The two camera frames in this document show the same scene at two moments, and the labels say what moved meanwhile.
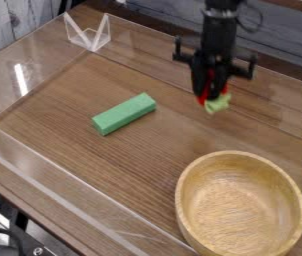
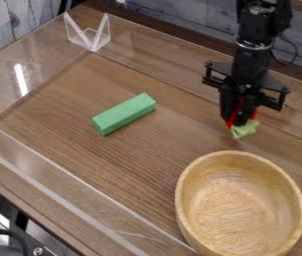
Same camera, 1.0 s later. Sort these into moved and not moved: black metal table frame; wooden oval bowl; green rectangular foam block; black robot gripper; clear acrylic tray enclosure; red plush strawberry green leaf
Moved: black robot gripper; red plush strawberry green leaf
Not moved: green rectangular foam block; clear acrylic tray enclosure; wooden oval bowl; black metal table frame
